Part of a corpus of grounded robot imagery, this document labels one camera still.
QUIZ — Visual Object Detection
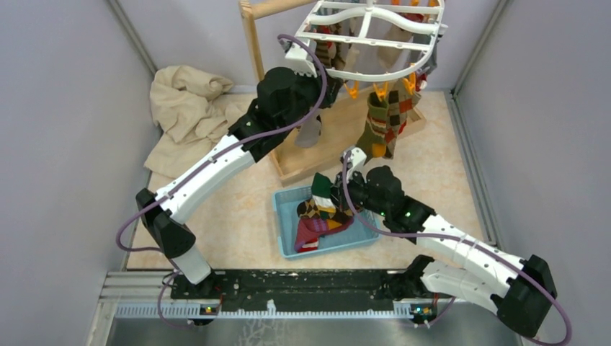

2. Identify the grey ankle sock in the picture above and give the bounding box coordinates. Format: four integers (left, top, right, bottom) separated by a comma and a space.
294, 115, 322, 148

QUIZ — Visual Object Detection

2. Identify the white green patch sock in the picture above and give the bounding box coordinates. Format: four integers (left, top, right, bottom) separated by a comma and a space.
311, 173, 336, 213

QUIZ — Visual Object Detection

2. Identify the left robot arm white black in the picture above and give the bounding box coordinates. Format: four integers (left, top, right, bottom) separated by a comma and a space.
135, 67, 343, 298

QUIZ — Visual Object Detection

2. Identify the red green argyle sock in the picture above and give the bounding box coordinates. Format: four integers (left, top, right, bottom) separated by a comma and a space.
383, 87, 422, 159

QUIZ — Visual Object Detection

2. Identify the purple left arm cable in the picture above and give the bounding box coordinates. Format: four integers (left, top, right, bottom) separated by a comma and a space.
115, 33, 329, 330

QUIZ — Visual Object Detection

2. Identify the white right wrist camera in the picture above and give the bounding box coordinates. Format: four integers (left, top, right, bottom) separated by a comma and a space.
341, 146, 367, 182

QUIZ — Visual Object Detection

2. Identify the beige crumpled cloth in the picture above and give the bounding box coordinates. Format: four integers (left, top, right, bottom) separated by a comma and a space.
144, 65, 254, 178

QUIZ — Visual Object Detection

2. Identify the maroon purple yellow sock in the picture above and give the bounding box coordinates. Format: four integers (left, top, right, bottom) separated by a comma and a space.
302, 217, 354, 236

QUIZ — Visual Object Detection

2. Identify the wooden hanger stand frame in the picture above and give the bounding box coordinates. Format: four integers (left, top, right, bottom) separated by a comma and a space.
239, 1, 415, 186

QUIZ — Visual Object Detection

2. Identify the red white striped sock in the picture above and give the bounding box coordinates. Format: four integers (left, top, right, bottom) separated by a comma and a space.
298, 241, 319, 253

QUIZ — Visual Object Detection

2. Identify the light blue plastic basket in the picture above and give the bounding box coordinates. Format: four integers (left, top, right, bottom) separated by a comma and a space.
271, 185, 380, 260

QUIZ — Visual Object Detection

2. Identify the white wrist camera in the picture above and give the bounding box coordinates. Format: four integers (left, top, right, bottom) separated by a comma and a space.
285, 40, 318, 77
341, 146, 367, 182

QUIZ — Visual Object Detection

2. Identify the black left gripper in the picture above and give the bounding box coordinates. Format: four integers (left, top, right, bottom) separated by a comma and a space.
280, 62, 345, 133

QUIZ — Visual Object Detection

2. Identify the white plastic sock hanger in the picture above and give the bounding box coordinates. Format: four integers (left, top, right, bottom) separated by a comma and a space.
295, 1, 447, 83

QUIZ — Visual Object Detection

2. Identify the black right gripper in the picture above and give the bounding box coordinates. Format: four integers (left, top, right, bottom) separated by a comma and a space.
321, 166, 388, 218

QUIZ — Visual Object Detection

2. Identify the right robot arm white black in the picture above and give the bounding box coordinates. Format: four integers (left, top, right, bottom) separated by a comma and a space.
331, 166, 561, 339

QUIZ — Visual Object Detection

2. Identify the maroon pink sock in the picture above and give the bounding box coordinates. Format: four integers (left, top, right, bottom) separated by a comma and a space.
294, 218, 320, 253

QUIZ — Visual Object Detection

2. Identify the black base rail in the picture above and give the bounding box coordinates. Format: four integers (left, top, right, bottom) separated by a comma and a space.
102, 268, 455, 328

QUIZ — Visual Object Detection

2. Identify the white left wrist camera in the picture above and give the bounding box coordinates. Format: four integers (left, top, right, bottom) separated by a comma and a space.
285, 40, 318, 77

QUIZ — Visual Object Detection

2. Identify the orange hanger clip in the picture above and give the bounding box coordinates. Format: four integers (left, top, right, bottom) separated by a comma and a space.
373, 81, 388, 102

